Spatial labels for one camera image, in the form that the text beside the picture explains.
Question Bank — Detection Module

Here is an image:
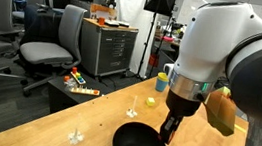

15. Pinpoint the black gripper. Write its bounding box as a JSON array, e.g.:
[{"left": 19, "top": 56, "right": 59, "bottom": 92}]
[{"left": 158, "top": 88, "right": 203, "bottom": 146}]

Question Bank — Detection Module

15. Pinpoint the yellow cube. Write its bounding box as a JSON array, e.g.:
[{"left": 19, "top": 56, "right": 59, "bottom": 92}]
[{"left": 144, "top": 96, "right": 156, "bottom": 108}]

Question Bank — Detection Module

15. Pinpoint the black bowl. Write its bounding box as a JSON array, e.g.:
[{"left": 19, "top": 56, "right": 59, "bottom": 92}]
[{"left": 111, "top": 119, "right": 172, "bottom": 146}]

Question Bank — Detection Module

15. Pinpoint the blue plastic cup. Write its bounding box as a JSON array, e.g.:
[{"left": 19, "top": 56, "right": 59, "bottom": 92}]
[{"left": 154, "top": 77, "right": 171, "bottom": 94}]

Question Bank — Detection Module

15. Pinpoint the clear plastic stand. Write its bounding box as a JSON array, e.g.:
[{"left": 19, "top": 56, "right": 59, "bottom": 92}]
[
  {"left": 67, "top": 111, "right": 88, "bottom": 146},
  {"left": 125, "top": 94, "right": 141, "bottom": 119}
]

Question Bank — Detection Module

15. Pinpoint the yellow plastic cup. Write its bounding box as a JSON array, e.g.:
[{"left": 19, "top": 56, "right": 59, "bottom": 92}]
[{"left": 156, "top": 71, "right": 171, "bottom": 84}]

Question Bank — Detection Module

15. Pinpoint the yellow tape strip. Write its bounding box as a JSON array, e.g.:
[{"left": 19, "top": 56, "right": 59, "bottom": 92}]
[{"left": 234, "top": 123, "right": 248, "bottom": 135}]

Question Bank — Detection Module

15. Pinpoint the red box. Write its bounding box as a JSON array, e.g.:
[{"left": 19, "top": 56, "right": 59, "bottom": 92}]
[{"left": 147, "top": 53, "right": 160, "bottom": 68}]

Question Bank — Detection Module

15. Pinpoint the black light stand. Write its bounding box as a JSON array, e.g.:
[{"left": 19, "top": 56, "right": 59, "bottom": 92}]
[{"left": 135, "top": 10, "right": 163, "bottom": 83}]

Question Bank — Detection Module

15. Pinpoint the wooden peg bar toy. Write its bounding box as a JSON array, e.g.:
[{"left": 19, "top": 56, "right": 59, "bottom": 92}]
[{"left": 69, "top": 84, "right": 101, "bottom": 97}]

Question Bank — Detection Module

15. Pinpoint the grey drawer cabinet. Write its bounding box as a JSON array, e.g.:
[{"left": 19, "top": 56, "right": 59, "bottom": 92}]
[{"left": 75, "top": 17, "right": 140, "bottom": 82}]

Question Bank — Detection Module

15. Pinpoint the colourful wooden stacking toy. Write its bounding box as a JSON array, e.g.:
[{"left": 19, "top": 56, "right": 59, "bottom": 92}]
[{"left": 68, "top": 66, "right": 88, "bottom": 86}]

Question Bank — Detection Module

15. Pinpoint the clear plastic bag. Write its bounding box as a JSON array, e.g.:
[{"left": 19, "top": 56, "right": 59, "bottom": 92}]
[{"left": 62, "top": 76, "right": 78, "bottom": 92}]

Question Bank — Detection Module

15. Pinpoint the low black table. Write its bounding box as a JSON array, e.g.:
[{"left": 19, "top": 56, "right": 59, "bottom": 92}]
[{"left": 44, "top": 69, "right": 116, "bottom": 121}]

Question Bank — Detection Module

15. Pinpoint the black flat device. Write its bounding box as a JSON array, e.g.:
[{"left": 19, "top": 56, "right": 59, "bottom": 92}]
[{"left": 105, "top": 19, "right": 131, "bottom": 30}]

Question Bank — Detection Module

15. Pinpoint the orange cup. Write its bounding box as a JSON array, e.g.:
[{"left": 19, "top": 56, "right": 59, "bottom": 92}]
[{"left": 97, "top": 17, "right": 106, "bottom": 26}]

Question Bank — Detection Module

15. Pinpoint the white curtain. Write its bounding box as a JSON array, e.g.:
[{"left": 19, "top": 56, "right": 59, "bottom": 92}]
[{"left": 105, "top": 0, "right": 163, "bottom": 80}]

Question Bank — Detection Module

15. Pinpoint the orange wooden sign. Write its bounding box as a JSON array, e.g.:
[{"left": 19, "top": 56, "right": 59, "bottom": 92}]
[{"left": 89, "top": 3, "right": 118, "bottom": 21}]

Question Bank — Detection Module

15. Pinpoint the black draped cloth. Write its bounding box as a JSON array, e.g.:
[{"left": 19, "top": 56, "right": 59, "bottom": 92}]
[{"left": 20, "top": 3, "right": 66, "bottom": 50}]

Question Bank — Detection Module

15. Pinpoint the yellowish wrist camera box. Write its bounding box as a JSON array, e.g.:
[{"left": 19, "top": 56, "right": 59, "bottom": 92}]
[{"left": 201, "top": 84, "right": 240, "bottom": 138}]

